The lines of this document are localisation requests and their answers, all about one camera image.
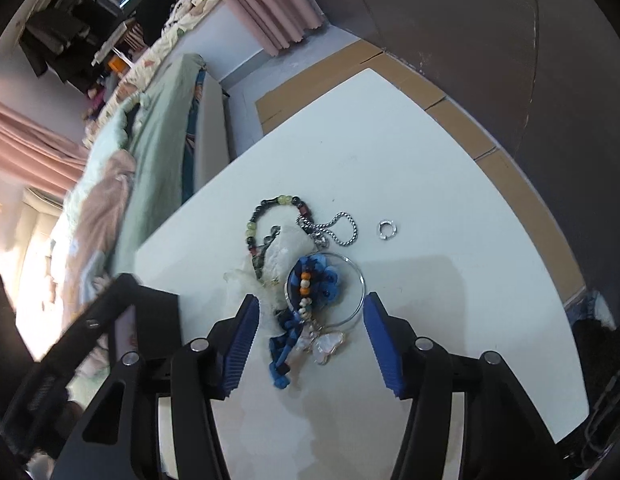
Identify brown cardboard floor sheet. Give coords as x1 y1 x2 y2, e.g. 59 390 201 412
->
427 97 498 161
362 52 448 111
477 150 587 306
255 40 385 136

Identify white folding rack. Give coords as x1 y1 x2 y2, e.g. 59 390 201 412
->
92 17 140 69

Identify pale green quilt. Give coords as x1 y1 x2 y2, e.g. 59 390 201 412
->
64 105 133 211

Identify orange and white bead string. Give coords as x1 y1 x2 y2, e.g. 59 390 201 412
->
297 267 313 322

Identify dark brown wardrobe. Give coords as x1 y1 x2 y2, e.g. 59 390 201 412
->
310 0 620 306

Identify pink flower-print blanket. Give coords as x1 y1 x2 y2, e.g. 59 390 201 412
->
60 150 138 331

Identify thin silver bangle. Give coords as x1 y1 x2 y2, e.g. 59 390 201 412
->
285 254 365 325

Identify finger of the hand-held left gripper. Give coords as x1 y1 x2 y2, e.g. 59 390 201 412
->
64 273 181 366

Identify blue checked fabric band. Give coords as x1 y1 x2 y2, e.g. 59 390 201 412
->
269 307 307 390

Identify pearly butterfly pendant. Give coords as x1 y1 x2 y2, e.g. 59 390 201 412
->
297 327 347 366

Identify blue fabric flower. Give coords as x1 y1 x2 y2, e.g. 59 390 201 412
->
295 255 345 307

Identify black bag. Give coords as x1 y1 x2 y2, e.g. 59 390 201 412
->
137 0 179 44

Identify white air conditioner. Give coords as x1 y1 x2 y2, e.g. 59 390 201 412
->
22 187 66 209

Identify silver link chain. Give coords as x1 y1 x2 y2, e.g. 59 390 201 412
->
296 211 359 249

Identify green bedsheet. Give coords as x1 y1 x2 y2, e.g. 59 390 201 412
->
110 52 209 281

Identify dark hanging clothes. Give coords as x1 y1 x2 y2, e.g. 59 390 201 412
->
20 0 126 86

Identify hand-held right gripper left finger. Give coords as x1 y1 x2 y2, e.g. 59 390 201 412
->
52 294 261 480

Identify cream bear-print quilt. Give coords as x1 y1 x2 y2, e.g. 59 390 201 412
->
87 0 223 128

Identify dark and green beaded bracelet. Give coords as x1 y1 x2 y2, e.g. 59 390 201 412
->
246 194 311 286

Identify pink curtain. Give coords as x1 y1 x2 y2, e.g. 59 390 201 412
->
0 95 89 197
184 0 325 57

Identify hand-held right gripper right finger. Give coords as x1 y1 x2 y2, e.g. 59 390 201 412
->
362 291 558 480

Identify grey bed frame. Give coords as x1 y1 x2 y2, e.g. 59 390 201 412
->
194 70 239 196

